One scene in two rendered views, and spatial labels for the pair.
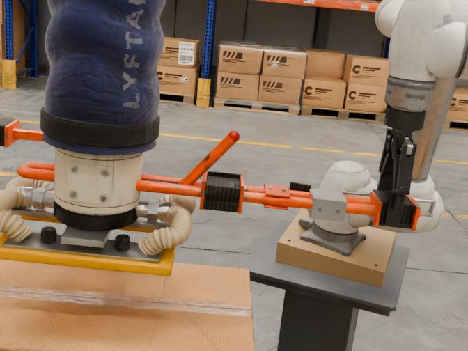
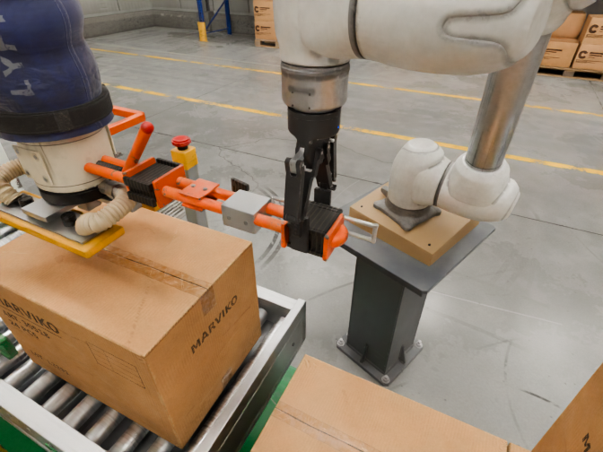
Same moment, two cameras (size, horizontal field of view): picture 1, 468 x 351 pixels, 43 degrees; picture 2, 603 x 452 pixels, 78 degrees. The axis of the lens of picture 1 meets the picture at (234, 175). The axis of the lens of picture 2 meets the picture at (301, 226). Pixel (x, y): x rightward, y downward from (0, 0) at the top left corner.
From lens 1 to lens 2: 0.88 m
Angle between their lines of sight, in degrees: 31
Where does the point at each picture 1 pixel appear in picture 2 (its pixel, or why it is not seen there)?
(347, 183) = (411, 163)
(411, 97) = (296, 91)
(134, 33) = not seen: outside the picture
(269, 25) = not seen: outside the picture
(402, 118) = (292, 121)
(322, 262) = (382, 232)
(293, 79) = not seen: hidden behind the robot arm
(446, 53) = (324, 16)
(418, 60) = (290, 30)
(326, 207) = (234, 216)
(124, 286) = (135, 242)
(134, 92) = (21, 78)
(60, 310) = (68, 257)
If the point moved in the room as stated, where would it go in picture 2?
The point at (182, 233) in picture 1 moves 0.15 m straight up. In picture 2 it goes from (97, 221) to (69, 152)
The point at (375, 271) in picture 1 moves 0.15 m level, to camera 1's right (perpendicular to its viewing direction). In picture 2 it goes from (424, 251) to (474, 265)
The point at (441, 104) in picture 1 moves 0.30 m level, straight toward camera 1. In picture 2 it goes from (513, 83) to (448, 115)
